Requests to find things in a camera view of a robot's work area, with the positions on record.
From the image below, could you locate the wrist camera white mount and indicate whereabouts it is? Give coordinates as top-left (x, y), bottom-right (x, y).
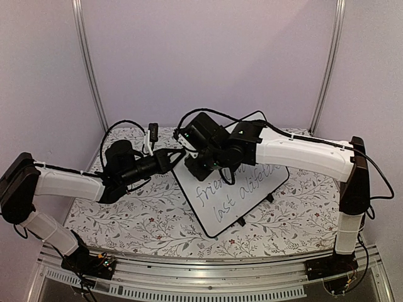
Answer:
top-left (173, 130), bottom-right (198, 159)
top-left (144, 123), bottom-right (159, 155)

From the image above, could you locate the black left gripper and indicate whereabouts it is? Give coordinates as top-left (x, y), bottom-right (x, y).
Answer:
top-left (120, 149), bottom-right (186, 187)

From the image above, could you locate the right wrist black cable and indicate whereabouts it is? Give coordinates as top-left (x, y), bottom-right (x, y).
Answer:
top-left (176, 108), bottom-right (262, 186)

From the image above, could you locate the black whiteboard stand clip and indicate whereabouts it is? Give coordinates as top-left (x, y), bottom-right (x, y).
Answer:
top-left (266, 194), bottom-right (274, 203)
top-left (237, 218), bottom-right (246, 227)

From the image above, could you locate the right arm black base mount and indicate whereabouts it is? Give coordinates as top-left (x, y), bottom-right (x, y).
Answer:
top-left (304, 252), bottom-right (358, 281)

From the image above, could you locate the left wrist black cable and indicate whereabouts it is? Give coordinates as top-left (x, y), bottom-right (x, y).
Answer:
top-left (98, 119), bottom-right (150, 164)

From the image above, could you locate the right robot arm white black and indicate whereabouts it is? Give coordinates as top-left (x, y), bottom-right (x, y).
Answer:
top-left (174, 109), bottom-right (370, 274)

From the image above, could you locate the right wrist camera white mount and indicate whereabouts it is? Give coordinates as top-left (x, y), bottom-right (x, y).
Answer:
top-left (173, 130), bottom-right (198, 159)

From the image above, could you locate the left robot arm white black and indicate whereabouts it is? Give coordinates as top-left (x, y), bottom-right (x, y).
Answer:
top-left (1, 140), bottom-right (186, 273)

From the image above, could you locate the aluminium frame post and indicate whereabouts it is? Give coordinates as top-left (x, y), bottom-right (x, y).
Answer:
top-left (309, 0), bottom-right (346, 135)
top-left (71, 0), bottom-right (109, 132)

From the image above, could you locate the left aluminium frame post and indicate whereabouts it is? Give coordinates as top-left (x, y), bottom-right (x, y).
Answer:
top-left (71, 0), bottom-right (109, 132)

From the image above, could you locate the floral patterned table mat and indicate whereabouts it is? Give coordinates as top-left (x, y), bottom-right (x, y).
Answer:
top-left (62, 126), bottom-right (358, 259)

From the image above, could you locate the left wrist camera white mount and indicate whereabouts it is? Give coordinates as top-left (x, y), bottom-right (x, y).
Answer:
top-left (144, 123), bottom-right (159, 155)

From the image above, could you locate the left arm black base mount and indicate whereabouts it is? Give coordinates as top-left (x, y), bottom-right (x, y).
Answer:
top-left (61, 249), bottom-right (116, 280)

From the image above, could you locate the white whiteboard black frame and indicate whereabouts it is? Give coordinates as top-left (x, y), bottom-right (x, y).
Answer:
top-left (173, 111), bottom-right (290, 238)

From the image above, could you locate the front aluminium rail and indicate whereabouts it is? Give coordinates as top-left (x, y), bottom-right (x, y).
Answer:
top-left (26, 245), bottom-right (398, 301)

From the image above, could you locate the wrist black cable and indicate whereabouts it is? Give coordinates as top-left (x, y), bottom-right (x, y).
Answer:
top-left (176, 108), bottom-right (262, 186)
top-left (98, 119), bottom-right (150, 164)

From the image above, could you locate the right aluminium frame post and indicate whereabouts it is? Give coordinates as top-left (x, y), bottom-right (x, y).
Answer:
top-left (309, 0), bottom-right (346, 135)

